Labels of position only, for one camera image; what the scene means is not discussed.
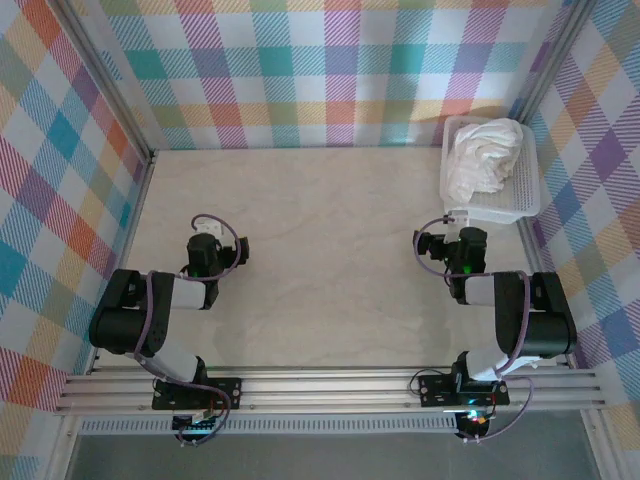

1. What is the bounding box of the white t-shirt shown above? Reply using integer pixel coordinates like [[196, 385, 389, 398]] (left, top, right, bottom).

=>
[[444, 118, 525, 204]]

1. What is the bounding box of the white plastic mesh basket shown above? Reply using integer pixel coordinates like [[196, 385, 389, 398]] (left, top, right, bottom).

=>
[[439, 115, 544, 226]]

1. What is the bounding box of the purple cable along left arm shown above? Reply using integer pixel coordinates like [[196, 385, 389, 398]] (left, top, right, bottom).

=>
[[133, 213, 242, 381]]

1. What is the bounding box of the purple cable along arm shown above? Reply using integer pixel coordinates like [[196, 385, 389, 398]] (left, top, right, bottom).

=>
[[413, 215, 531, 374], [133, 213, 242, 381]]

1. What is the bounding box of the purple cable along right arm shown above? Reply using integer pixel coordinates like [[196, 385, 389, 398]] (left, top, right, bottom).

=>
[[413, 215, 531, 374]]

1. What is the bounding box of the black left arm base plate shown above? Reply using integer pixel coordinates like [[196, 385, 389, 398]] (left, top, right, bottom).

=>
[[152, 377, 243, 412]]

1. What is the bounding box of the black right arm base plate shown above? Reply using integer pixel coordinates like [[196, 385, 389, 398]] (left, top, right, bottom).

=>
[[418, 372, 511, 407]]

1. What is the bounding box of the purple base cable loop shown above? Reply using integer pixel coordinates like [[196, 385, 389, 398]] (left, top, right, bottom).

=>
[[462, 377, 535, 444], [174, 388, 234, 447]]

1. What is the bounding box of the long aluminium base rail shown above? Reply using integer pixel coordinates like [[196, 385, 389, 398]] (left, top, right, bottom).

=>
[[52, 367, 609, 414]]

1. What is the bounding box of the white slotted cable duct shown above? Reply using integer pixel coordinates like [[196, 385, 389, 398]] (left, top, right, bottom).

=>
[[79, 417, 461, 436]]

